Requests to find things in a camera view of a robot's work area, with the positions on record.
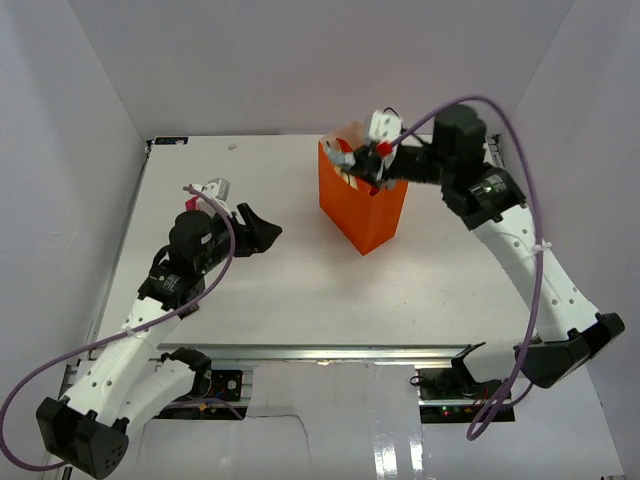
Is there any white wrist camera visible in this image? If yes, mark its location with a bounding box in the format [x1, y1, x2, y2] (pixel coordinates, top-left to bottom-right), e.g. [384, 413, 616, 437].
[364, 110, 402, 158]
[191, 177, 232, 217]

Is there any silver blue wrapper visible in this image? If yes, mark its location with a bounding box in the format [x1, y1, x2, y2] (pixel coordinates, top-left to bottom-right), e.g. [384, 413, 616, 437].
[324, 145, 356, 171]

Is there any brown chocolate bar wrapper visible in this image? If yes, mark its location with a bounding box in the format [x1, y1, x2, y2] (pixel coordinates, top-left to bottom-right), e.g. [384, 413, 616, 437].
[179, 304, 199, 319]

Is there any red pink snack packet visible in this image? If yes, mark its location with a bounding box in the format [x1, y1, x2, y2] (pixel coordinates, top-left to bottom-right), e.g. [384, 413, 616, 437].
[185, 197, 198, 211]

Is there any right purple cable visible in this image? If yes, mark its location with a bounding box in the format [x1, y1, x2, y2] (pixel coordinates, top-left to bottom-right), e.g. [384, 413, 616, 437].
[392, 95, 546, 441]

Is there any orange paper bag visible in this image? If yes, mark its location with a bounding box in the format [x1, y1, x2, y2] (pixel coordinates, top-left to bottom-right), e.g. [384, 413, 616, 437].
[317, 122, 408, 255]

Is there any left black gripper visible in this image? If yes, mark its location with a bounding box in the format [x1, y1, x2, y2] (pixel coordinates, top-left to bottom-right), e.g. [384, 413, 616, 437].
[197, 203, 283, 275]

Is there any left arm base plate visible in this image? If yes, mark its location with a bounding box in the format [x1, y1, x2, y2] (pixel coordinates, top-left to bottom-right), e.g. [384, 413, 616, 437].
[178, 369, 243, 402]

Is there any aluminium table rail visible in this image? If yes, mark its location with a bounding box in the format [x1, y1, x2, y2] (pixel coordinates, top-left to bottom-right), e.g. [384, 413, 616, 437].
[79, 344, 531, 365]

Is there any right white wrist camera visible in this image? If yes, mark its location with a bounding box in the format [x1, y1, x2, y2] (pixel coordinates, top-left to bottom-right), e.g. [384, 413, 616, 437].
[364, 110, 402, 158]

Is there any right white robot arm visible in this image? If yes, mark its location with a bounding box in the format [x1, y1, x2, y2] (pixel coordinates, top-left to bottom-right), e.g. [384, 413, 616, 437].
[338, 104, 625, 399]

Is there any left blue corner label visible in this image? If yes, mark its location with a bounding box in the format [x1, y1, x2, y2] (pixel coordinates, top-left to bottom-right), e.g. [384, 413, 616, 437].
[154, 136, 189, 145]

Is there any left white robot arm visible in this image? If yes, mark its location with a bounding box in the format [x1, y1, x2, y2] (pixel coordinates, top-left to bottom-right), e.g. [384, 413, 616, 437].
[36, 203, 282, 479]

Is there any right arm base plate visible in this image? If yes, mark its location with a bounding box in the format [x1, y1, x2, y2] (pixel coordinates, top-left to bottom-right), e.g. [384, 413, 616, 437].
[409, 368, 501, 420]

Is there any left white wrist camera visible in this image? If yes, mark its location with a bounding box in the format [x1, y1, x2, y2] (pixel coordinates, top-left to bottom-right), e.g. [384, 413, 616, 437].
[191, 177, 232, 217]

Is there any large orange snack pouch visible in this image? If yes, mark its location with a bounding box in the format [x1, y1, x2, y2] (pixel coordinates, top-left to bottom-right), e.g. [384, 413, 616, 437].
[324, 138, 372, 195]

